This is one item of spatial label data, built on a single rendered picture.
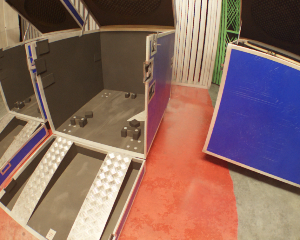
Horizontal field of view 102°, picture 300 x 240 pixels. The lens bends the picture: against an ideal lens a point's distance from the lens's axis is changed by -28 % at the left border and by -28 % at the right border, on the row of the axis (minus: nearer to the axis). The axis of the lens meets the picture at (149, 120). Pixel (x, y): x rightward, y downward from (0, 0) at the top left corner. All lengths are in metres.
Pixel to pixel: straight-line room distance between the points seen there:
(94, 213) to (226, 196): 0.91
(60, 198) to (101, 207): 0.34
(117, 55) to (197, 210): 1.73
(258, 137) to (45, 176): 1.50
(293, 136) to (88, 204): 1.35
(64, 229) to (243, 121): 1.31
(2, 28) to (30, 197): 2.83
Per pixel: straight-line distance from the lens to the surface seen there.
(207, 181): 1.34
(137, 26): 1.88
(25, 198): 1.37
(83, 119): 1.52
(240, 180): 1.46
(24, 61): 2.51
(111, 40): 2.00
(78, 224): 1.09
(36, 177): 1.38
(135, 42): 1.89
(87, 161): 1.41
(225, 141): 1.21
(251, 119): 1.10
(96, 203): 1.09
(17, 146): 1.77
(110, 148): 1.26
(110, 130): 1.43
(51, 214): 1.24
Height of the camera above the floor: 1.03
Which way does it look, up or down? 34 degrees down
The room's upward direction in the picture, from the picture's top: 2 degrees clockwise
